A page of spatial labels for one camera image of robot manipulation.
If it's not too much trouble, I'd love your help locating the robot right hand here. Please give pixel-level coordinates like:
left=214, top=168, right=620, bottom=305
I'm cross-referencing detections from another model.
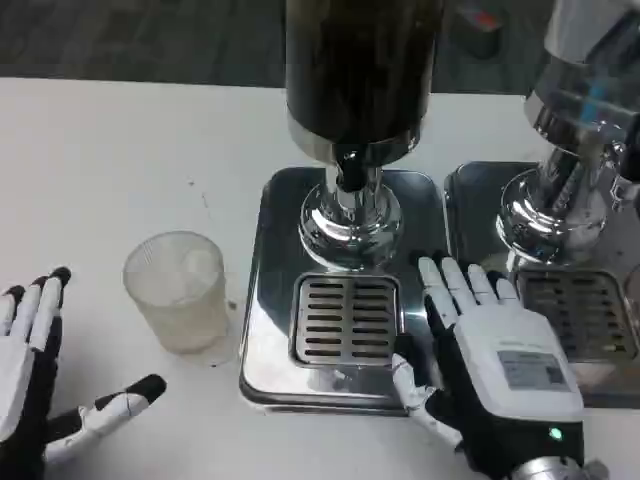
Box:
left=390, top=255, right=586, bottom=474

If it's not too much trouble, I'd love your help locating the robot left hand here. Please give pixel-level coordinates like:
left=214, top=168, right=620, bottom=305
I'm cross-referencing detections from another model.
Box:
left=0, top=266, right=168, bottom=480

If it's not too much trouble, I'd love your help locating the steel drip grid, clear dispenser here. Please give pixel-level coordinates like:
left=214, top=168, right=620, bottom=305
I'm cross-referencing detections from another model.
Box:
left=514, top=269, right=640, bottom=362

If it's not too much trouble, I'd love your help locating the steel drip grid, dark dispenser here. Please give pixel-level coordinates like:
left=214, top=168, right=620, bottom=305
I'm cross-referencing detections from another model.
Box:
left=291, top=272, right=404, bottom=368

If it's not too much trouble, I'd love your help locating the clear ribbed glass cup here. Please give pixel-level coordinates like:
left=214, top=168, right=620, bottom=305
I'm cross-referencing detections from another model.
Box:
left=122, top=230, right=232, bottom=362

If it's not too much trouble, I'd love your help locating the clear tank drink dispenser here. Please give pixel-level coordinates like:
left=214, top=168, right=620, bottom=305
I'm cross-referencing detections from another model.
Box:
left=442, top=0, right=640, bottom=409

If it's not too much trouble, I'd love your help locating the dark tank drink dispenser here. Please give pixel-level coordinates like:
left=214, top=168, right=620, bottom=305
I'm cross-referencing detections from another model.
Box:
left=238, top=0, right=450, bottom=417

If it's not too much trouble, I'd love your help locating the black tap of dark dispenser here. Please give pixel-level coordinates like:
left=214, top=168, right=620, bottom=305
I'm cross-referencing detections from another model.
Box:
left=332, top=143, right=370, bottom=193

